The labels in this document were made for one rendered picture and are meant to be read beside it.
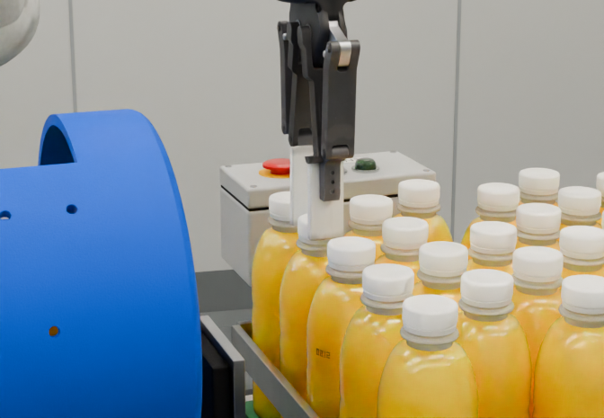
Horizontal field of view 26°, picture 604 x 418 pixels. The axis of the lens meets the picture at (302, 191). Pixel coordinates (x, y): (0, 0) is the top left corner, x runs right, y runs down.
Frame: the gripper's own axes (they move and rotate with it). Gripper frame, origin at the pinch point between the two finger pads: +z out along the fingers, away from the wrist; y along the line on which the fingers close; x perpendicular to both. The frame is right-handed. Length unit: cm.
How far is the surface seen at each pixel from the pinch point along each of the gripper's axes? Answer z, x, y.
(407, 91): 46, 123, -255
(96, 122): -9.9, -20.5, 10.8
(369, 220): 3.7, 5.9, -2.3
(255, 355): 15.6, -4.4, -3.7
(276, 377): 15.5, -4.3, 1.9
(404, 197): 3.2, 11.3, -6.7
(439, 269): 3.4, 5.7, 12.6
